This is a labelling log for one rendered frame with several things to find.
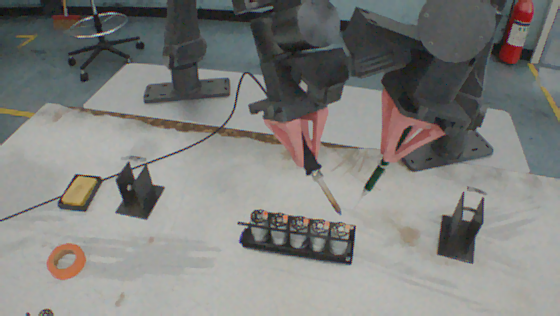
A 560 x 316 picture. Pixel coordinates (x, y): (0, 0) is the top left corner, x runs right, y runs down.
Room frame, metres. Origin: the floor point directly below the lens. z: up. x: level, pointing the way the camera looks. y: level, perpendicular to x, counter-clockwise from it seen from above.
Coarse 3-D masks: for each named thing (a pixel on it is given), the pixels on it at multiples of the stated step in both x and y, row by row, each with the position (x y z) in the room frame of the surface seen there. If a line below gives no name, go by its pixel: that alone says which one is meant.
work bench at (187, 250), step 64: (64, 128) 0.65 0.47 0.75; (128, 128) 0.64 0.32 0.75; (192, 128) 0.64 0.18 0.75; (0, 192) 0.45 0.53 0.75; (192, 192) 0.46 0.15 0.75; (256, 192) 0.46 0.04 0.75; (320, 192) 0.46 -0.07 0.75; (384, 192) 0.46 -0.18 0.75; (448, 192) 0.46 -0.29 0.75; (512, 192) 0.45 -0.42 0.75; (0, 256) 0.31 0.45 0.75; (64, 256) 0.32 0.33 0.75; (128, 256) 0.33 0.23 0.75; (192, 256) 0.33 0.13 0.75; (256, 256) 0.33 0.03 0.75; (384, 256) 0.33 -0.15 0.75; (512, 256) 0.32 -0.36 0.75
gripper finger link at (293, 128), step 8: (264, 120) 0.44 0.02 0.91; (272, 120) 0.42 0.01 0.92; (296, 120) 0.40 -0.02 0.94; (272, 128) 0.43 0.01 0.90; (280, 128) 0.44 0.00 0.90; (288, 128) 0.40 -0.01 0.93; (296, 128) 0.40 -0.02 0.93; (280, 136) 0.43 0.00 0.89; (288, 136) 0.40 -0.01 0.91; (296, 136) 0.40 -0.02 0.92; (288, 144) 0.42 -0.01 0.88; (296, 144) 0.40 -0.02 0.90; (288, 152) 0.42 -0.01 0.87; (296, 152) 0.40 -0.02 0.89; (296, 160) 0.41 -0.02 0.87
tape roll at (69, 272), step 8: (56, 248) 0.32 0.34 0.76; (64, 248) 0.32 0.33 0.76; (72, 248) 0.33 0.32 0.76; (80, 248) 0.33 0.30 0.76; (56, 256) 0.31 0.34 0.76; (80, 256) 0.31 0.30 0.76; (48, 264) 0.29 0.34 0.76; (56, 264) 0.30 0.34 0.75; (72, 264) 0.30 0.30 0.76; (80, 264) 0.30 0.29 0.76; (56, 272) 0.28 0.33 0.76; (64, 272) 0.28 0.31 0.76; (72, 272) 0.28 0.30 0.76
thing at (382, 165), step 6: (408, 126) 0.34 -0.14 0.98; (402, 132) 0.34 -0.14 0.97; (408, 132) 0.34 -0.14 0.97; (402, 138) 0.34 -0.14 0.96; (396, 150) 0.34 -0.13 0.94; (378, 162) 0.34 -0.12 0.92; (384, 162) 0.34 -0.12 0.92; (378, 168) 0.34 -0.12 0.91; (384, 168) 0.34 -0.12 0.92; (372, 174) 0.34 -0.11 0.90; (378, 174) 0.34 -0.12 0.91; (372, 180) 0.34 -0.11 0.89; (366, 186) 0.34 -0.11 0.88; (372, 186) 0.34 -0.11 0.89
